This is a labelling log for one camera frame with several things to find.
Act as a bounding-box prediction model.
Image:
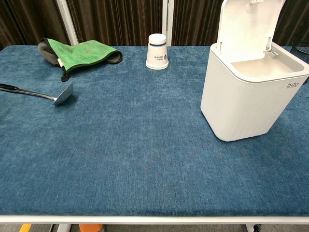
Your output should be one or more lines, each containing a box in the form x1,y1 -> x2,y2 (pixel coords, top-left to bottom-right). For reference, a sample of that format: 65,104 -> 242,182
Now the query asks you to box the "white lidded trash bin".
200,0 -> 309,142

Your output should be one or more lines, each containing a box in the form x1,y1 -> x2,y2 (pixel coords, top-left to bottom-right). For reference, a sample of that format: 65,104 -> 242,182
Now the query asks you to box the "brown curtain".
0,0 -> 309,51

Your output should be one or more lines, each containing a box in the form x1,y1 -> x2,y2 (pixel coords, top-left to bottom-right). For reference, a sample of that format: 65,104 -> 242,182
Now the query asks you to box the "blue tablecloth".
0,45 -> 309,217

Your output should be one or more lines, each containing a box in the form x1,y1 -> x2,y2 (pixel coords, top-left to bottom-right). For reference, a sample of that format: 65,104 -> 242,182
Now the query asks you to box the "orange object under table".
79,224 -> 103,232

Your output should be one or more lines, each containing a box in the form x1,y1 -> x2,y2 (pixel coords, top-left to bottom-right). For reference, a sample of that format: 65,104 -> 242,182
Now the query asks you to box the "white paper cup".
145,33 -> 169,71

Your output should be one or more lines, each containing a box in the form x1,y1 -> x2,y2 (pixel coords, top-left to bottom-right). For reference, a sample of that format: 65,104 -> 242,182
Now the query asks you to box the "white upright frame post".
162,0 -> 175,46

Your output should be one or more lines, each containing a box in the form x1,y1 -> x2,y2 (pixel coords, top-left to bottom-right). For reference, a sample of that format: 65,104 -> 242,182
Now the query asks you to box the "green cloth with black trim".
46,38 -> 121,83

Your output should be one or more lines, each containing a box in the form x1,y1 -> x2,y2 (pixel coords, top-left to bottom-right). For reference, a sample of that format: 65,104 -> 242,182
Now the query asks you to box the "white slanted frame post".
56,0 -> 79,46

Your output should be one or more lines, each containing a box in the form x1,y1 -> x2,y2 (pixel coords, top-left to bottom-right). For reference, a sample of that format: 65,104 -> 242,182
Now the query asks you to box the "metal ladle with black handle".
0,83 -> 74,106

